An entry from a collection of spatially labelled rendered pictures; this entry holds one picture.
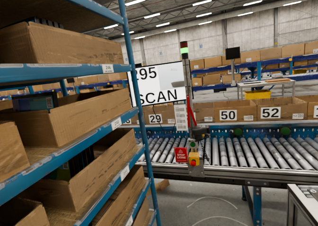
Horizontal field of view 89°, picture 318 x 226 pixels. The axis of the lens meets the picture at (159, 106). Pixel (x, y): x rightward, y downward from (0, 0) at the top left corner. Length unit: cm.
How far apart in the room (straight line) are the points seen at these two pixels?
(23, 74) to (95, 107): 24
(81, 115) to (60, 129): 8
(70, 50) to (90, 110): 19
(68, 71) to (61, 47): 7
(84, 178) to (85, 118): 18
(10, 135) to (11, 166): 6
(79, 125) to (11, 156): 19
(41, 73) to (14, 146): 15
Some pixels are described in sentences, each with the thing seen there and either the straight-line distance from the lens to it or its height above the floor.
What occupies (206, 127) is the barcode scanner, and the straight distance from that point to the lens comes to 113.
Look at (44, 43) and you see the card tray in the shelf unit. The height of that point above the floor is 160.
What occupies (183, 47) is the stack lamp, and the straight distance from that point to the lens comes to 113.
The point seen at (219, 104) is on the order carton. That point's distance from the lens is 206.
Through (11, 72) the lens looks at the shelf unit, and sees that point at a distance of 41.
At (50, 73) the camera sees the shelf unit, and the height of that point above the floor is 152.
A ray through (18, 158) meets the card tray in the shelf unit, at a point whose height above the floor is 137.
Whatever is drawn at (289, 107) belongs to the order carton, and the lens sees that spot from 189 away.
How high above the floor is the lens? 149
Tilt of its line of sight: 12 degrees down
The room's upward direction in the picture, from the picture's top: 8 degrees counter-clockwise
